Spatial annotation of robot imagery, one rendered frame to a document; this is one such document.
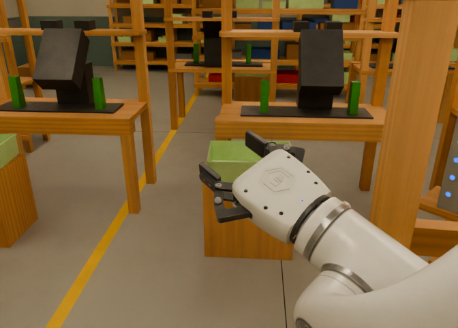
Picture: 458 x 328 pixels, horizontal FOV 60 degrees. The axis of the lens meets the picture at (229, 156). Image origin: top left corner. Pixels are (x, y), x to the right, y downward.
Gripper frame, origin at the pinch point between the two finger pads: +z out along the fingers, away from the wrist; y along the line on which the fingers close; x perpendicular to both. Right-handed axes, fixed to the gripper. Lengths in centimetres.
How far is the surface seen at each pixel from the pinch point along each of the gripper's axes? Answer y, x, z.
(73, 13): -328, 461, 944
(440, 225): -55, 51, -25
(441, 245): -52, 55, -28
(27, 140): -21, 299, 390
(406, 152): -45, 24, -11
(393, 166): -42, 28, -11
